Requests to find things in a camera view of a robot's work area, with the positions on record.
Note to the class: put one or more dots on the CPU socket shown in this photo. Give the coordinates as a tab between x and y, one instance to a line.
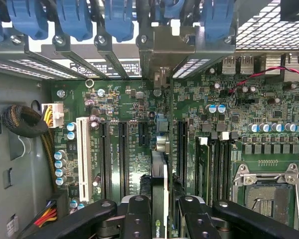
266	196

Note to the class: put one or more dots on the green motherboard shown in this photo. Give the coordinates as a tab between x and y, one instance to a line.
239	112

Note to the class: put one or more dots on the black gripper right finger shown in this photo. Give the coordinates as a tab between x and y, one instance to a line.
196	221

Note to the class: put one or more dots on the long black expansion slot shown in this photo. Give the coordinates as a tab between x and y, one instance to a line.
182	154
104	159

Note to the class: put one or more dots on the dark grey PC case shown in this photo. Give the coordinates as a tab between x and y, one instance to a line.
261	32

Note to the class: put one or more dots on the white expansion slot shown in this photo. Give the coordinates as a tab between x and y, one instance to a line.
84	154

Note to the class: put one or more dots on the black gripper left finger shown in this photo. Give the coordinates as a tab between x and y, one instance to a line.
137	221

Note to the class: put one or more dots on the short black expansion slot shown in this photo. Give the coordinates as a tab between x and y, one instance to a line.
143	134

